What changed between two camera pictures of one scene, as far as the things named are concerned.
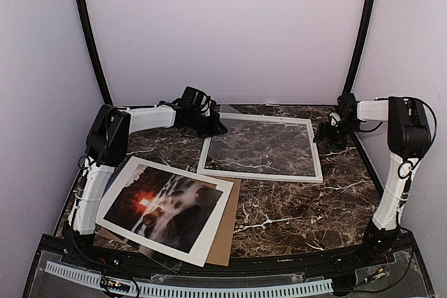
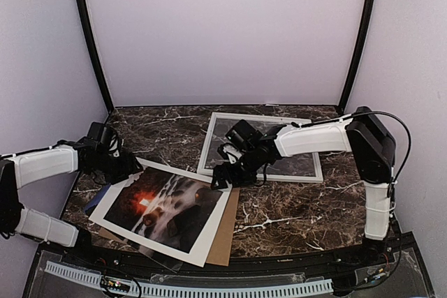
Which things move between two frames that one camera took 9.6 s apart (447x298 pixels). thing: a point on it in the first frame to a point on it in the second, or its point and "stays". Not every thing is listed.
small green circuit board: [115, 285] stays
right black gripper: [324, 132] to [218, 173]
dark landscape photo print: [170, 207] stays
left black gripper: [214, 129] to [128, 167]
